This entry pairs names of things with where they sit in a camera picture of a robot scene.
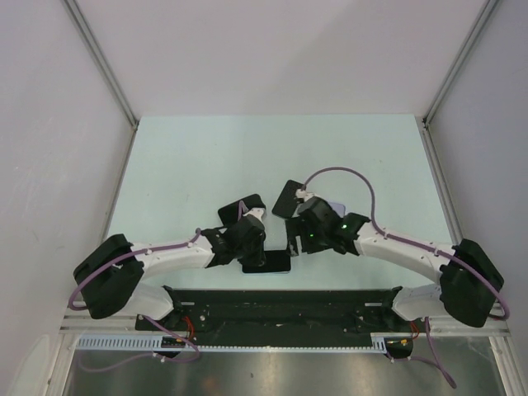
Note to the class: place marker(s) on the white-edged black phone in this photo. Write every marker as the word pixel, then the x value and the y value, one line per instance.
pixel 273 261

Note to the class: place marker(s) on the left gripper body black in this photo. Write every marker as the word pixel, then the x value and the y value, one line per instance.
pixel 251 253

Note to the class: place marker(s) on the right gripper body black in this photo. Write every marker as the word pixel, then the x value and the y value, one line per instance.
pixel 313 240

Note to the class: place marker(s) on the white cable duct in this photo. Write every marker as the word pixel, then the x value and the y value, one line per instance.
pixel 158 342

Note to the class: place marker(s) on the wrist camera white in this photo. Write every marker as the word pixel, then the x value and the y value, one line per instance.
pixel 257 212
pixel 302 196

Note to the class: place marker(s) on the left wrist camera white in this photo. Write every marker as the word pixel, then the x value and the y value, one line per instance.
pixel 257 212

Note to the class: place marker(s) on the aluminium frame post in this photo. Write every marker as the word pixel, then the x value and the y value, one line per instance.
pixel 485 15
pixel 99 58

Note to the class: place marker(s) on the light blue phone case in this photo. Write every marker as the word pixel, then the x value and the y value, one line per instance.
pixel 284 273

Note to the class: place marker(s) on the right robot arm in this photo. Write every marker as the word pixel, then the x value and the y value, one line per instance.
pixel 464 283

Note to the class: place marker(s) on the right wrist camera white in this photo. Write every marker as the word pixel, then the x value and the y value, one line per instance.
pixel 302 196

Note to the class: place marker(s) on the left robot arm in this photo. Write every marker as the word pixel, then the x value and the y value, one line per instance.
pixel 112 279

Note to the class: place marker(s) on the left aluminium frame post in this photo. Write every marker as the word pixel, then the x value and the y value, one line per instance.
pixel 99 58

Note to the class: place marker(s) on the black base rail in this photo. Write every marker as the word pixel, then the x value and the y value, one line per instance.
pixel 358 310

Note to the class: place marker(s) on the green-edged black phone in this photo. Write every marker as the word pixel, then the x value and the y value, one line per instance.
pixel 287 201

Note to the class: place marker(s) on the black phone case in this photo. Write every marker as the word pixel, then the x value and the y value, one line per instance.
pixel 233 212

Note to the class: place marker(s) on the purple phone case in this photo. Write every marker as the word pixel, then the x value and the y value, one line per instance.
pixel 339 208

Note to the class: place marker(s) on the right aluminium frame post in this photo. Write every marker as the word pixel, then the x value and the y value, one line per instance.
pixel 485 15

